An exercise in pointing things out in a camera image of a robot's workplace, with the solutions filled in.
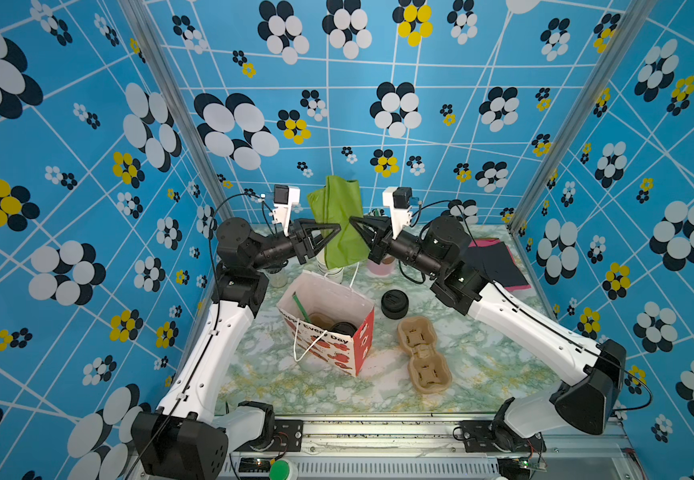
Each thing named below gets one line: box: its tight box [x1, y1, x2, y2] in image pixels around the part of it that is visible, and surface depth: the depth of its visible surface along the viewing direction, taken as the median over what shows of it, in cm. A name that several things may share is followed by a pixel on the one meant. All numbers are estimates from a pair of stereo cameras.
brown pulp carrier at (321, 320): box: [308, 312, 335, 331], surface depth 91 cm
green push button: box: [269, 460, 290, 480], surface depth 62 cm
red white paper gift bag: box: [277, 270, 375, 377], surface depth 77 cm
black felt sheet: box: [468, 242, 531, 289], surface depth 104 cm
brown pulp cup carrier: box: [398, 317, 453, 394], surface depth 83 cm
